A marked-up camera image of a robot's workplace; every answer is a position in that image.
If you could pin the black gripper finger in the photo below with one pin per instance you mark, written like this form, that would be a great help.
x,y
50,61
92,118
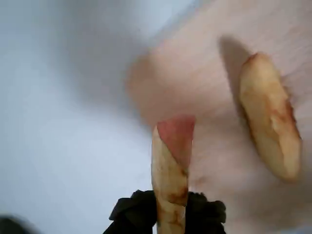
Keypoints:
x,y
134,214
202,217

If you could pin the apple slice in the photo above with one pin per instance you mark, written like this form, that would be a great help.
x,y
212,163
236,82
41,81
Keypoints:
x,y
268,117
170,175

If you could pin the wooden cutting board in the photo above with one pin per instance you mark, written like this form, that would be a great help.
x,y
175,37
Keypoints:
x,y
207,85

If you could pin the black round object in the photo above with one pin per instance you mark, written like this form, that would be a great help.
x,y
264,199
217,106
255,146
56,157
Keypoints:
x,y
9,226

